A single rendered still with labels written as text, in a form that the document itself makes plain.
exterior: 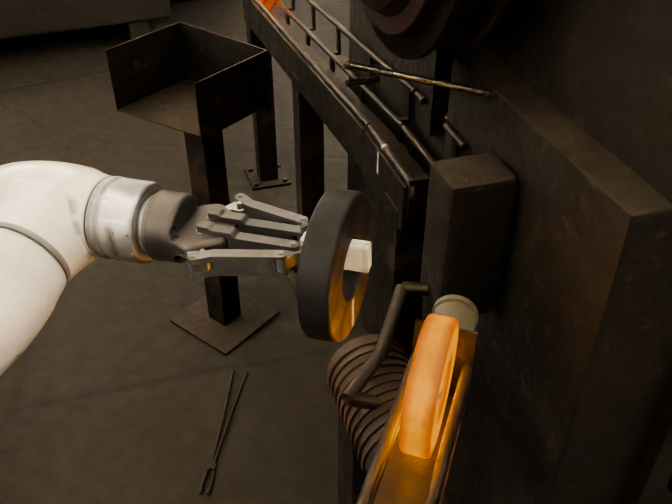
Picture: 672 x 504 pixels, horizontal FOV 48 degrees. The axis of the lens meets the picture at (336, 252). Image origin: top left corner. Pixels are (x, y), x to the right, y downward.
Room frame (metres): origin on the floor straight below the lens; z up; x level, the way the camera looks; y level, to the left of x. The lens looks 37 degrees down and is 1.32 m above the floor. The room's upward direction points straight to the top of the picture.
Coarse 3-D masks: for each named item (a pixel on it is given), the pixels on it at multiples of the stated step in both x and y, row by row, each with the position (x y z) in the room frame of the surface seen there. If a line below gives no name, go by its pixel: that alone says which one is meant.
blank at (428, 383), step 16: (432, 320) 0.59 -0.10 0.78; (448, 320) 0.59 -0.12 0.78; (432, 336) 0.56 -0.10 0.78; (448, 336) 0.56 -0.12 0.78; (416, 352) 0.54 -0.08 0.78; (432, 352) 0.54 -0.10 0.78; (448, 352) 0.55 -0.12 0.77; (416, 368) 0.52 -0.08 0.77; (432, 368) 0.52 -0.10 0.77; (448, 368) 0.59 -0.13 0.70; (416, 384) 0.51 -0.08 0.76; (432, 384) 0.51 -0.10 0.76; (448, 384) 0.59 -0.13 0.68; (416, 400) 0.50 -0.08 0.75; (432, 400) 0.50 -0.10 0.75; (416, 416) 0.49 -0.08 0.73; (432, 416) 0.49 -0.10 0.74; (400, 432) 0.49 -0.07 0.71; (416, 432) 0.49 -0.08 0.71; (432, 432) 0.49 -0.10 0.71; (400, 448) 0.50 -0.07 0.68; (416, 448) 0.49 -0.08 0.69; (432, 448) 0.51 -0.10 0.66
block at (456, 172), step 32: (448, 160) 0.88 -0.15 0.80; (480, 160) 0.88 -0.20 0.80; (448, 192) 0.82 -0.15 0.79; (480, 192) 0.82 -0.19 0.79; (512, 192) 0.84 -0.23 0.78; (448, 224) 0.81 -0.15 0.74; (480, 224) 0.82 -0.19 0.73; (448, 256) 0.81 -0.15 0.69; (480, 256) 0.83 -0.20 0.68; (448, 288) 0.81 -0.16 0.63; (480, 288) 0.83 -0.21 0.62
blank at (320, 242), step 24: (336, 192) 0.61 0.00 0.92; (360, 192) 0.63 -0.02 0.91; (312, 216) 0.58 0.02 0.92; (336, 216) 0.57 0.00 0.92; (360, 216) 0.62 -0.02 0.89; (312, 240) 0.55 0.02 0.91; (336, 240) 0.55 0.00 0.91; (312, 264) 0.54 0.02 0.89; (336, 264) 0.54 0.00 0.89; (312, 288) 0.53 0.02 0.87; (336, 288) 0.54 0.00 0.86; (360, 288) 0.61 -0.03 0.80; (312, 312) 0.52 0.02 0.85; (336, 312) 0.54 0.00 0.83; (312, 336) 0.53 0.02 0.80; (336, 336) 0.53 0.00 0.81
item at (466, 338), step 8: (416, 320) 0.65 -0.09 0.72; (416, 328) 0.65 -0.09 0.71; (416, 336) 0.64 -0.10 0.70; (464, 336) 0.63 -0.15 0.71; (472, 336) 0.63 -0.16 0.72; (464, 344) 0.63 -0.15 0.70; (472, 344) 0.62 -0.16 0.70; (456, 352) 0.63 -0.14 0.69; (464, 352) 0.63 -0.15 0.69; (472, 352) 0.62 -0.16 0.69; (456, 360) 0.63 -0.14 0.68; (464, 360) 0.62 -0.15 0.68; (472, 360) 0.62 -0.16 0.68; (456, 368) 0.63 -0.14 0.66; (456, 376) 0.62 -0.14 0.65; (456, 384) 0.62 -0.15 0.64
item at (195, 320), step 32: (160, 32) 1.57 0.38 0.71; (192, 32) 1.59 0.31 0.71; (128, 64) 1.49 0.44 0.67; (160, 64) 1.56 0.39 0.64; (192, 64) 1.60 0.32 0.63; (224, 64) 1.53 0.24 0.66; (256, 64) 1.43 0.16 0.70; (128, 96) 1.48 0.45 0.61; (160, 96) 1.52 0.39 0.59; (192, 96) 1.50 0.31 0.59; (224, 96) 1.35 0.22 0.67; (256, 96) 1.42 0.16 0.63; (192, 128) 1.34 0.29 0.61; (224, 128) 1.35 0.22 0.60; (192, 160) 1.43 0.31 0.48; (224, 160) 1.44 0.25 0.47; (192, 192) 1.44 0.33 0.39; (224, 192) 1.44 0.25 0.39; (224, 288) 1.41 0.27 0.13; (192, 320) 1.42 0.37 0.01; (224, 320) 1.40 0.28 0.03; (256, 320) 1.42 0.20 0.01; (224, 352) 1.31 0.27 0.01
